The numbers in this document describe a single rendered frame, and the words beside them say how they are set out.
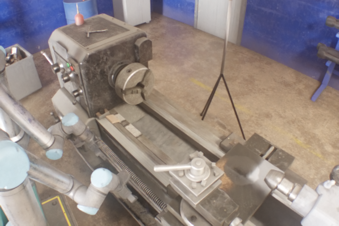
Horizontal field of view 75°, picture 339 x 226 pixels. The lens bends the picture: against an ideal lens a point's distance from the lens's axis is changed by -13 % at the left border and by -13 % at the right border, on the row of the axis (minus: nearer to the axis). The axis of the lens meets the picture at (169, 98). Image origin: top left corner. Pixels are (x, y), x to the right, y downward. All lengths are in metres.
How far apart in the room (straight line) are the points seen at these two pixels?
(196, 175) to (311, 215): 0.48
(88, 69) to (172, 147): 0.73
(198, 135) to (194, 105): 1.56
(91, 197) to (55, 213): 0.89
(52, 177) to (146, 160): 0.59
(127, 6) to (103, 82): 3.51
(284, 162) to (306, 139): 1.57
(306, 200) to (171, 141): 0.98
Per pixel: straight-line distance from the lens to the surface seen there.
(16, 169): 0.72
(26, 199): 0.82
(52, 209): 2.05
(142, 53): 1.68
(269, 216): 1.50
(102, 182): 1.14
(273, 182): 1.13
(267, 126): 3.05
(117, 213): 2.26
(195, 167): 1.00
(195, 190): 1.01
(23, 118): 1.31
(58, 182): 1.13
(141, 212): 1.77
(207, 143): 1.55
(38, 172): 1.02
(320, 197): 1.11
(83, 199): 1.18
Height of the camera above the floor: 2.00
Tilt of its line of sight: 38 degrees down
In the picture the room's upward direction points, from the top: straight up
